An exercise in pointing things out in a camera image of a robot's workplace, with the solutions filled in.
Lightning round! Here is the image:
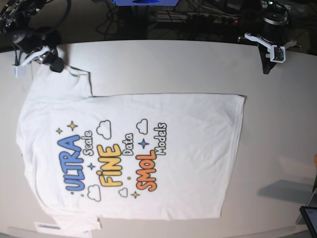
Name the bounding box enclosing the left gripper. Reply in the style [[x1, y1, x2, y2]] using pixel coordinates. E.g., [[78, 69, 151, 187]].
[[237, 23, 301, 74]]

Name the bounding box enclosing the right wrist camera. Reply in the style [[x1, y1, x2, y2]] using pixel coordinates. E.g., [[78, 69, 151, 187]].
[[12, 65, 27, 78]]

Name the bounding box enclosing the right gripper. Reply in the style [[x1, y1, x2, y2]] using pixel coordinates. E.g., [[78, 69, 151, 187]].
[[12, 29, 64, 73]]

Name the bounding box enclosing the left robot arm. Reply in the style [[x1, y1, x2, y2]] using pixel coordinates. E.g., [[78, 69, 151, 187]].
[[238, 0, 301, 75]]

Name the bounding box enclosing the white printed T-shirt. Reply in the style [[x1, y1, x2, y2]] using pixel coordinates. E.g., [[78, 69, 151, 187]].
[[16, 65, 245, 232]]

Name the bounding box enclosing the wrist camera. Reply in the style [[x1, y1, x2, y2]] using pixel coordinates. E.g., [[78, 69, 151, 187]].
[[12, 65, 27, 78], [269, 45, 286, 63]]

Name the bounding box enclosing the white paper label sheet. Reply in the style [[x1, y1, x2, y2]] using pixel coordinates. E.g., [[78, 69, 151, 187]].
[[34, 222, 92, 238]]

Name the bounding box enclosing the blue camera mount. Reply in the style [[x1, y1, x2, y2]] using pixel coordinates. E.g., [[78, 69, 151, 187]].
[[111, 0, 179, 6]]

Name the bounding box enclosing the dark tablet screen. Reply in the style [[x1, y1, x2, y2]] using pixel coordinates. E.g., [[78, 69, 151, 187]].
[[300, 206, 317, 238]]

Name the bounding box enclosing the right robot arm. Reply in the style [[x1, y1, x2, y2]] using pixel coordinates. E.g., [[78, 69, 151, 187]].
[[0, 0, 71, 77]]

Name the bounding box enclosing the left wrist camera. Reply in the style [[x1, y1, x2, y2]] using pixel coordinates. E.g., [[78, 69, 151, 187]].
[[269, 45, 286, 63]]

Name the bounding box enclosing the black power strip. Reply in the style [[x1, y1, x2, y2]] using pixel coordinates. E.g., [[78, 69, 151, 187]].
[[149, 11, 240, 25]]

